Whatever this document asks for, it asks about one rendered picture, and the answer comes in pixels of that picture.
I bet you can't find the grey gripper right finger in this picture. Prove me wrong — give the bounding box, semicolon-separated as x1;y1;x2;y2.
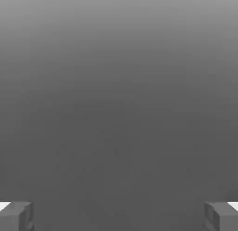
204;201;238;231

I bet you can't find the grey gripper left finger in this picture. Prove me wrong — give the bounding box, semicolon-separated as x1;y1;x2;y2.
0;201;35;231

